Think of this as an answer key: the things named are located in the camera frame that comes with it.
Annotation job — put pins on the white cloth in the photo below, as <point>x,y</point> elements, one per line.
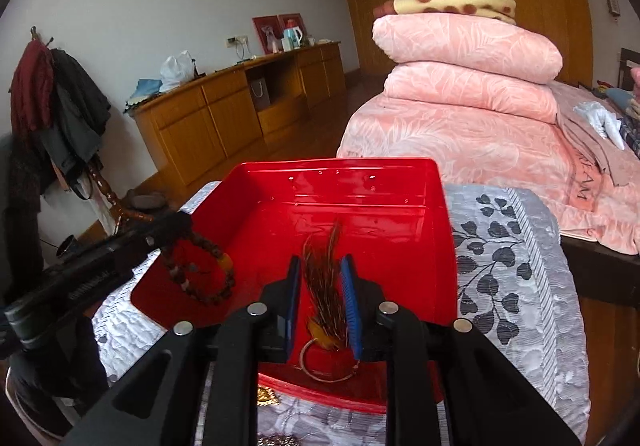
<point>607,124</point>

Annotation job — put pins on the beige folded cloth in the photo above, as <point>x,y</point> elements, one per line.
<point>590,146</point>

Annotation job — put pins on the dark wooden headboard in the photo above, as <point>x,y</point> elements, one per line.
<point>625,71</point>

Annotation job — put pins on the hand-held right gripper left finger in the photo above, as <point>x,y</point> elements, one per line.
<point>295,306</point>

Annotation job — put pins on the dark slippers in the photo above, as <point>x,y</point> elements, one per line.
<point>147,201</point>

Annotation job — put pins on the wall socket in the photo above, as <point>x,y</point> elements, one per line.
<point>237,40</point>

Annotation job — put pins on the dark grey jacket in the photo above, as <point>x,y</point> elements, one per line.
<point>75,111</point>

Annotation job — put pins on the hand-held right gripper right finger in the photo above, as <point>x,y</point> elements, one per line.
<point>352,311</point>

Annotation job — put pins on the person's dark clothing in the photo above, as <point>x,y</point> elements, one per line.
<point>50,376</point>

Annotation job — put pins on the yellow spotted blanket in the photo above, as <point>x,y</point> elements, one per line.
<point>475,1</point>

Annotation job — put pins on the teal electric kettle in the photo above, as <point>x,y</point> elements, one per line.
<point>292,39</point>

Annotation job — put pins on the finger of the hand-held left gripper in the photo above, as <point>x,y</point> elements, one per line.
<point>155,233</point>

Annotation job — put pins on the gold pendant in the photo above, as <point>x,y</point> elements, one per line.
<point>265,397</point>

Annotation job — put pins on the wooden coat rack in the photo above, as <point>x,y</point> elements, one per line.
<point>107,196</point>

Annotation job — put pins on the folded pink quilt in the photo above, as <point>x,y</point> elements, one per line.
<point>475,91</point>
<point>465,46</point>

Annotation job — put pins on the plaid folded clothes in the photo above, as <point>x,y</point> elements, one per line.
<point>632,136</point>

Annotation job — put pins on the brown feather earring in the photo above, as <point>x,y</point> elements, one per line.
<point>320,286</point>

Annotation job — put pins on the colourful folded cloth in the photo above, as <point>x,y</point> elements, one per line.
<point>610,94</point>

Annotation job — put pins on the wall-mounted device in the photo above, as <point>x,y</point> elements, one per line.
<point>612,4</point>

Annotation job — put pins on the red tin box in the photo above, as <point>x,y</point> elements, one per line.
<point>350,206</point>

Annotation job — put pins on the red photo frame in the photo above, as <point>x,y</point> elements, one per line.
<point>295,20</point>
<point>265,34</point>

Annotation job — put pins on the blue cloth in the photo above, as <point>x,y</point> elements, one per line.
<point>145,89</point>

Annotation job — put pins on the dark wooden bed frame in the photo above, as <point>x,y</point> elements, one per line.
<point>600,271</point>

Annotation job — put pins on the pink folded blanket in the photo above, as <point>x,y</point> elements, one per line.
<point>636,76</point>

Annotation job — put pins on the white plastic bag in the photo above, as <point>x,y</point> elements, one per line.
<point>177,71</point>

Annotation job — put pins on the wooden sideboard cabinet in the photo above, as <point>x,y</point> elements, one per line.
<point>200,116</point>

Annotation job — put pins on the pink bedspread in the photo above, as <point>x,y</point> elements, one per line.
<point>450,141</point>

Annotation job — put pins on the grey paper bag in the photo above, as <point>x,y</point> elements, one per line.
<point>260,96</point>

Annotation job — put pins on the dark red garment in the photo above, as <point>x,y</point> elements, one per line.
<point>30,86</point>

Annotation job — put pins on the grey leaf-patterned cloth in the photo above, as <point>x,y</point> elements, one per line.
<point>500,276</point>

